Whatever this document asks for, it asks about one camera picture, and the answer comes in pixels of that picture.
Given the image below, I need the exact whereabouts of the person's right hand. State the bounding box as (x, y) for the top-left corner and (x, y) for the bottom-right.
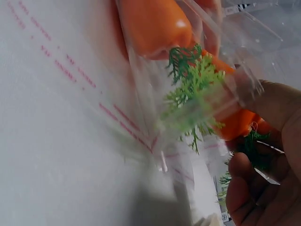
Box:
(225, 79), (301, 226)

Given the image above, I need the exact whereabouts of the person's left hand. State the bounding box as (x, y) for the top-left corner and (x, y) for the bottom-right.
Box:
(191, 0), (223, 56)

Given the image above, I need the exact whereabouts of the orange toy carrot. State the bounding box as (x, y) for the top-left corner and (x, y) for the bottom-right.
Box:
(201, 48), (280, 172)
(117, 0), (227, 155)

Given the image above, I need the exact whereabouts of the clear red-printed plastic bag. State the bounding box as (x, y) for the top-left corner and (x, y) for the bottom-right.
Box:
(0, 0), (285, 226)

